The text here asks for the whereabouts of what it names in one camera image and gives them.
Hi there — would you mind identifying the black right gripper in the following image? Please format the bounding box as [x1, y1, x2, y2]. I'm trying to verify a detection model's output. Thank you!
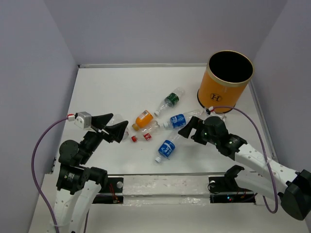
[178, 115, 218, 145]

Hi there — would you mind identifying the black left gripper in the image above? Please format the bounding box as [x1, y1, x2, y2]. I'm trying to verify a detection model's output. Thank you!
[80, 112, 129, 163]

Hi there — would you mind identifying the blue label bottle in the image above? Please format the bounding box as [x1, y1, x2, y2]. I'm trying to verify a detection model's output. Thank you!
[155, 131, 181, 163]
[163, 109, 202, 129]

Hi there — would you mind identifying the green label plastic bottle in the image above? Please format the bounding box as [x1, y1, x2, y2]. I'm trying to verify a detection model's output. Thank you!
[154, 87, 185, 117]

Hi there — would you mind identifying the orange juice plastic bottle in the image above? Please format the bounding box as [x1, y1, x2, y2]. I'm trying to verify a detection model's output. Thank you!
[132, 110, 154, 131]

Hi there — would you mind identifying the red cap clear bottle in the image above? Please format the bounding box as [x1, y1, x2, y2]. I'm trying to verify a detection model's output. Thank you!
[131, 120, 160, 142]

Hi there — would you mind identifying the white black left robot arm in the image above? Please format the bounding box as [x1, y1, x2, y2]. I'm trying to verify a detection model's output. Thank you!
[48, 112, 128, 233]

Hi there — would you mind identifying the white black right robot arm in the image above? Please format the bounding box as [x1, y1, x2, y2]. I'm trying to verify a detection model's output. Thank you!
[178, 116, 311, 220]

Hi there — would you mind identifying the orange cylindrical bin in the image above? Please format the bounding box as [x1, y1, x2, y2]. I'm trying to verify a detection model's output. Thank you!
[197, 50, 254, 113]

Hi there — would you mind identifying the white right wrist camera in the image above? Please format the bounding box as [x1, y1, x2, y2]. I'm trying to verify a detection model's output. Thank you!
[204, 106, 214, 115]

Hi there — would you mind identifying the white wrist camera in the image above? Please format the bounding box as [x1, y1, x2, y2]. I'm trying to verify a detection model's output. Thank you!
[204, 106, 214, 115]
[74, 112, 92, 130]

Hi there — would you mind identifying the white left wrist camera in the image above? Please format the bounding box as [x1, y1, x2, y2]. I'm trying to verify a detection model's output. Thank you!
[74, 112, 92, 130]

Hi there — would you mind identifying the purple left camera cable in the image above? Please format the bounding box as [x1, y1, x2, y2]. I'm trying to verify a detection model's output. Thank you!
[31, 113, 76, 233]

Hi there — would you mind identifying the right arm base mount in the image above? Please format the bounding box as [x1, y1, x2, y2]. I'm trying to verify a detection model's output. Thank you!
[207, 176, 256, 204]

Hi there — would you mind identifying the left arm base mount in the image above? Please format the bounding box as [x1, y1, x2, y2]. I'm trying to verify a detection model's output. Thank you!
[93, 176, 124, 204]

